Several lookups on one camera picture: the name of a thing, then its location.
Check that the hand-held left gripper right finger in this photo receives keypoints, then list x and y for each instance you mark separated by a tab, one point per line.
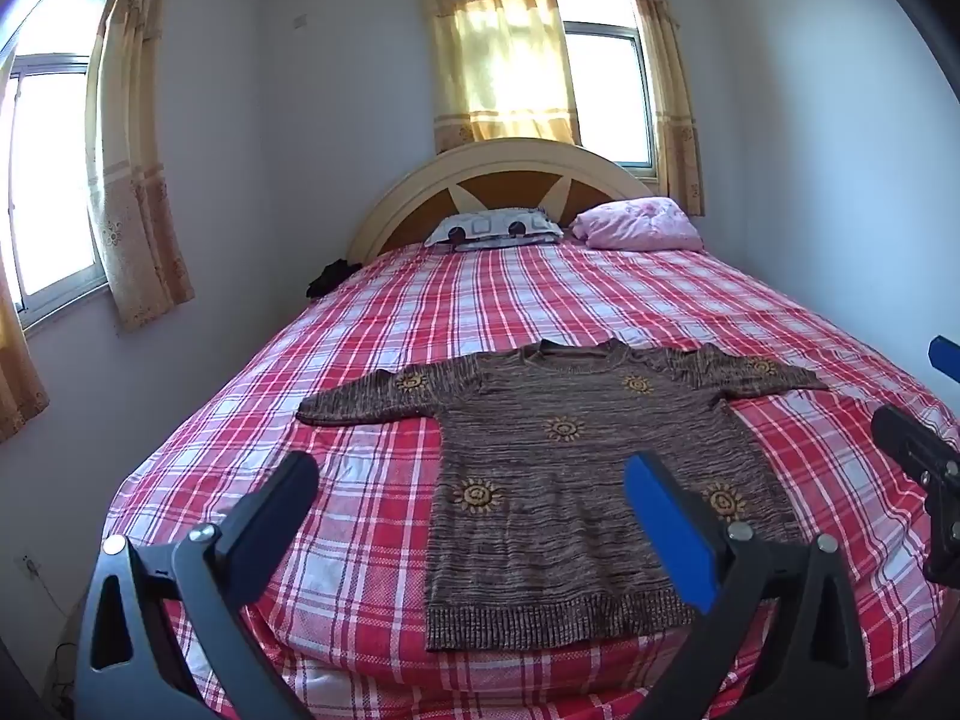
667	532

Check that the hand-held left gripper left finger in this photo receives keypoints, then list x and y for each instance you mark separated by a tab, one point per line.
294	481

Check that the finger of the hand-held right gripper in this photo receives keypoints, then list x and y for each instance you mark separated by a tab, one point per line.
946	354
911	446

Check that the brown knitted sweater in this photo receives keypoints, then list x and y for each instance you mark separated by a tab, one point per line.
555	480

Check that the dark cloth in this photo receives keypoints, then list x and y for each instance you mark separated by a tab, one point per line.
326	279

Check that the bed with red plaid sheet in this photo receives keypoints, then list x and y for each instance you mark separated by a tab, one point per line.
450	300

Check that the yellow floral curtain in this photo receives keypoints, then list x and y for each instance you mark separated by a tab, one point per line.
135	165
667	90
502	60
19	375

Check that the pink pillow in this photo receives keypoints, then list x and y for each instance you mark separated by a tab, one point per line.
637	225

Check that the cream wooden headboard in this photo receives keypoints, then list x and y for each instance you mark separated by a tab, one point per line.
420	199

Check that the white patterned pillow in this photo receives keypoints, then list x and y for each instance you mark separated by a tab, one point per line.
487	229

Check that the wall socket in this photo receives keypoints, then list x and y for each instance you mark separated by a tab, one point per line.
28	562

